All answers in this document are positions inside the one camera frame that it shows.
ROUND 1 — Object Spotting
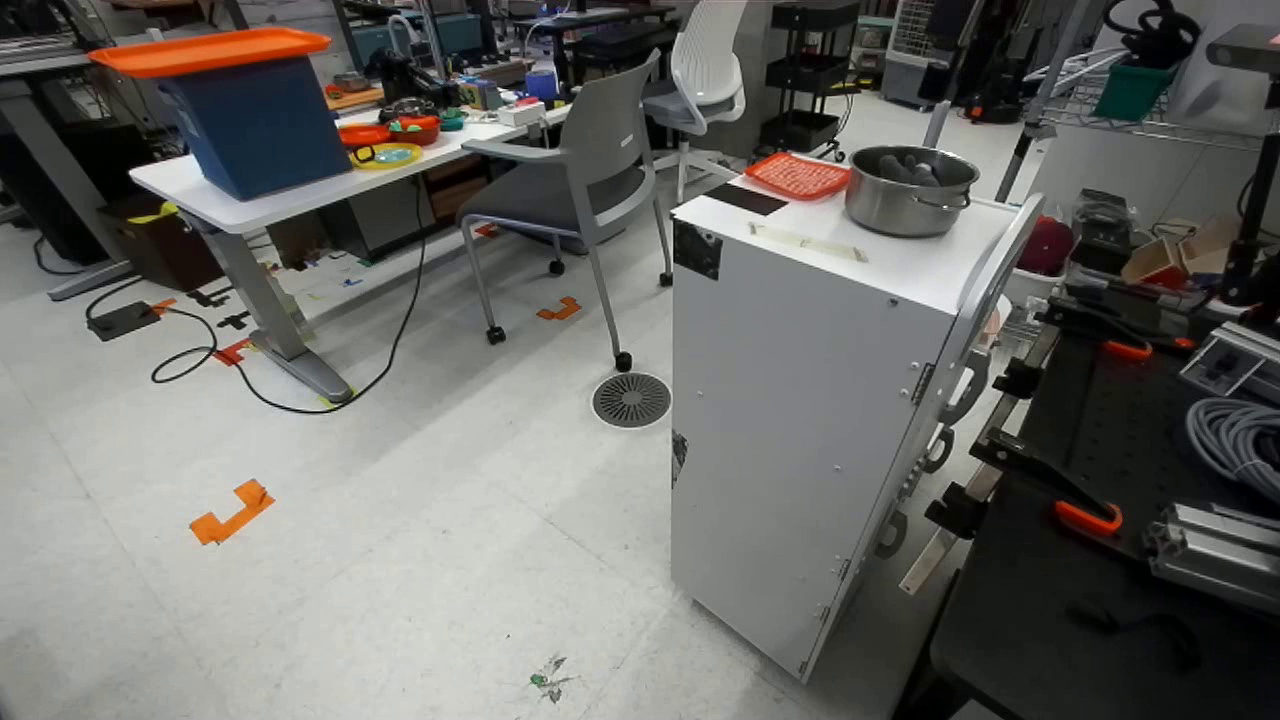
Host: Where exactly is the white toy kitchen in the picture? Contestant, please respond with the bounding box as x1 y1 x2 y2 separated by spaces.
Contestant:
666 153 1054 685

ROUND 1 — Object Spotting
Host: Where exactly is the orange mesh pot holder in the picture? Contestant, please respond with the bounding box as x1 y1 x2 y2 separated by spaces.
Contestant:
740 146 857 203

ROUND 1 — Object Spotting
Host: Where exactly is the silver metal pot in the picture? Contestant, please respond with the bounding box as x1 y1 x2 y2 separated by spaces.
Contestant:
840 138 983 245

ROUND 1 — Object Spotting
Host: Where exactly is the grey office chair with casters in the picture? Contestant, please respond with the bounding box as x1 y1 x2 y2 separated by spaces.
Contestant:
455 52 677 374

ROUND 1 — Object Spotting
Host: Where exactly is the white office chair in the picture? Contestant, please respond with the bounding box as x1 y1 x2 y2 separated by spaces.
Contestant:
644 0 753 203

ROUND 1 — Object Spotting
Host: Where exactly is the black shelving cart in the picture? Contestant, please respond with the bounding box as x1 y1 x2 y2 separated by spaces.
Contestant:
756 0 864 155

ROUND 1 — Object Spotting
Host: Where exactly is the orange basket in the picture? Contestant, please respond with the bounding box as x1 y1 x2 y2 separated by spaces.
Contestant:
334 110 444 153

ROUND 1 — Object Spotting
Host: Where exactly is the white desk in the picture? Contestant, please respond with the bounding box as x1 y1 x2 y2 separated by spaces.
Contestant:
127 95 576 402

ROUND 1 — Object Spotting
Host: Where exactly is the angled orange floor tape mark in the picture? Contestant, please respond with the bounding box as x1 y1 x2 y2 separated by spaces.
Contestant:
185 474 282 550

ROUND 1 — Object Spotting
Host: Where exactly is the blue bin with orange lid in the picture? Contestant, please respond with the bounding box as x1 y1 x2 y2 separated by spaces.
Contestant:
90 21 354 203

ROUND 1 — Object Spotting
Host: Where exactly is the black orange bar clamp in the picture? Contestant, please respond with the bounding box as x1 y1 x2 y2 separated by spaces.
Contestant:
967 433 1128 544
1043 296 1158 367

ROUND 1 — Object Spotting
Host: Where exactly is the black pegboard table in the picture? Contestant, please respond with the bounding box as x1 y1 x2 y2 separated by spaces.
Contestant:
893 296 1280 720

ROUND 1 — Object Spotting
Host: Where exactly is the black power brick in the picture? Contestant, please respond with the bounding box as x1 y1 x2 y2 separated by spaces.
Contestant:
86 296 165 343

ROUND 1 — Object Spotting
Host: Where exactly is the metal plate with black part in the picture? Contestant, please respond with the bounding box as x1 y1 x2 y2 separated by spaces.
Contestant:
1175 325 1280 402

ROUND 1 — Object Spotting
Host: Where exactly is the black floor cable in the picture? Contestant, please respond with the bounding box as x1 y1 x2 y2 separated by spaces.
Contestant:
147 182 434 421

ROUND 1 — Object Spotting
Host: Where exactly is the grey cable bundle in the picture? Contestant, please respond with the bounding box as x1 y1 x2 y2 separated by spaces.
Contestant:
1182 391 1280 507

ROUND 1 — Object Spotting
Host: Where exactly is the aluminium rail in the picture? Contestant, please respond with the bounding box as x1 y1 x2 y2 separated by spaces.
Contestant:
1143 496 1280 616

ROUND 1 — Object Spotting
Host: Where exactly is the black camera stand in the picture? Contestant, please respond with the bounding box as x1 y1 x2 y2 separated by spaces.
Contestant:
1206 21 1280 310

